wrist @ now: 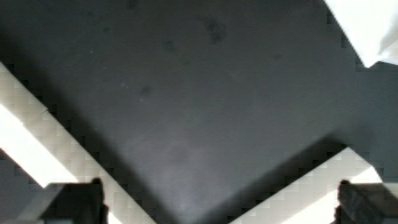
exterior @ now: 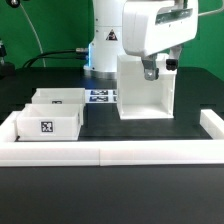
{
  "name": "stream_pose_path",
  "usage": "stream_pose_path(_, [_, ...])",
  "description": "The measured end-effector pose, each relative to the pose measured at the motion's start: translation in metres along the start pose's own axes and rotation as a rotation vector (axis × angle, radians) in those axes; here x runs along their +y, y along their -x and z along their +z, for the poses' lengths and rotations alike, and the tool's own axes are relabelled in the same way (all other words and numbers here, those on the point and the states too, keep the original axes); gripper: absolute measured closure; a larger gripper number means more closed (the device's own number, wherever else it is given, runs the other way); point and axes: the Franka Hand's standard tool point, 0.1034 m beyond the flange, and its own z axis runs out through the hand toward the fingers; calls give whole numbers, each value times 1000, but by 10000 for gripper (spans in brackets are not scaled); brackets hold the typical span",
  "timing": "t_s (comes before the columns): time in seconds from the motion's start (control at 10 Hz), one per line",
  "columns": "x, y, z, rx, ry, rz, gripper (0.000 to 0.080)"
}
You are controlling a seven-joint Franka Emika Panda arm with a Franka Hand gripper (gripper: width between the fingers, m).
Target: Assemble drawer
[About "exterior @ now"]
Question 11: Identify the white U-shaped frame wall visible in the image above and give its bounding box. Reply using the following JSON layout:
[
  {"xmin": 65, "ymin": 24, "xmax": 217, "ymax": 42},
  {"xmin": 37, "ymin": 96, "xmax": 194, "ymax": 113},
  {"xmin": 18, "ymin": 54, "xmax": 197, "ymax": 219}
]
[{"xmin": 0, "ymin": 109, "xmax": 224, "ymax": 167}]

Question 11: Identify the white rear drawer tray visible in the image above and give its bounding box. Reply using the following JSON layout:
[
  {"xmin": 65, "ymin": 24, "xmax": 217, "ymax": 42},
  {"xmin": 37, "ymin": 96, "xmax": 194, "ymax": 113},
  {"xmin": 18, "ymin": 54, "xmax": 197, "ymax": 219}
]
[{"xmin": 31, "ymin": 88, "xmax": 85, "ymax": 104}]

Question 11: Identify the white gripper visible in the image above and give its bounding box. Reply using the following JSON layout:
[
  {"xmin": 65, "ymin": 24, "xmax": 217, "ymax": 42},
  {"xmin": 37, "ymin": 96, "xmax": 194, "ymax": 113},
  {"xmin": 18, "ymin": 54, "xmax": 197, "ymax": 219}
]
[{"xmin": 122, "ymin": 0, "xmax": 198, "ymax": 81}]

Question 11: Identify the white drawer cabinet box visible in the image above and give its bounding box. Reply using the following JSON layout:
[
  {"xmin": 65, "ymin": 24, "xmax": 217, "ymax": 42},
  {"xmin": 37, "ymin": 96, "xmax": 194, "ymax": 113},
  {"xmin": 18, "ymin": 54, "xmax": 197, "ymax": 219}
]
[{"xmin": 117, "ymin": 53, "xmax": 177, "ymax": 120}]

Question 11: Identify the grey thin cable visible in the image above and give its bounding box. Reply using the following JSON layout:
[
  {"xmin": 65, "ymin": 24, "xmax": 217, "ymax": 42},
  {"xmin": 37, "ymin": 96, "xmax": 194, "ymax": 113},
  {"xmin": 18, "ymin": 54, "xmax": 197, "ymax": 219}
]
[{"xmin": 19, "ymin": 4, "xmax": 47, "ymax": 68}]

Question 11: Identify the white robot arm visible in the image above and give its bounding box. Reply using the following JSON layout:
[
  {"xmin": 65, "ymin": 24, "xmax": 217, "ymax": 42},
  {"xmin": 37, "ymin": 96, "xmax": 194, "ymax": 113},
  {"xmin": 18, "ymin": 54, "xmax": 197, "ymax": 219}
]
[{"xmin": 84, "ymin": 0, "xmax": 198, "ymax": 79}]

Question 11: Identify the black cable bundle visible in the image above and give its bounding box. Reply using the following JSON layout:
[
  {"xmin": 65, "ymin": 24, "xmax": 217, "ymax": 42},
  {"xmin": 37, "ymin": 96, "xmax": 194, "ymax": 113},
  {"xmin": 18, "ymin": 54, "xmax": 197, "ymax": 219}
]
[{"xmin": 21, "ymin": 47, "xmax": 90, "ymax": 69}]

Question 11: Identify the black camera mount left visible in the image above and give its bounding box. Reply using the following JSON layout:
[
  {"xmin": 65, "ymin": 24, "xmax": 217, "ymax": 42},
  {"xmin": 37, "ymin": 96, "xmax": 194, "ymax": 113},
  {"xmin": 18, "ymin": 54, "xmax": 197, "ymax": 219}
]
[{"xmin": 0, "ymin": 39, "xmax": 15, "ymax": 78}]

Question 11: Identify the white drawer tray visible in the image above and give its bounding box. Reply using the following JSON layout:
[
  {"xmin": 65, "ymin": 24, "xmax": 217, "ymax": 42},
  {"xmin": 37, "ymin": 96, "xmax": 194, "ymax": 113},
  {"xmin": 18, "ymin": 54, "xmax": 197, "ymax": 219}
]
[
  {"xmin": 31, "ymin": 88, "xmax": 85, "ymax": 104},
  {"xmin": 16, "ymin": 104, "xmax": 83, "ymax": 141}
]

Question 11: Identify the white fiducial marker sheet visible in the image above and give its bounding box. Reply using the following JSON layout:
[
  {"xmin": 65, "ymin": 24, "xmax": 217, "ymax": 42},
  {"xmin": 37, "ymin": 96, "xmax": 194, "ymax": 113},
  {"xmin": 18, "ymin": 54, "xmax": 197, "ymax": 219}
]
[{"xmin": 85, "ymin": 89, "xmax": 117, "ymax": 103}]

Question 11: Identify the white front drawer tray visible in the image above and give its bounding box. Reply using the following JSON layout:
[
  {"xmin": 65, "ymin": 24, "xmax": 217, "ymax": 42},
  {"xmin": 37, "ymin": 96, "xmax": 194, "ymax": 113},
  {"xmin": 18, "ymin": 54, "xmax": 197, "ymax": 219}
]
[{"xmin": 16, "ymin": 104, "xmax": 83, "ymax": 141}]

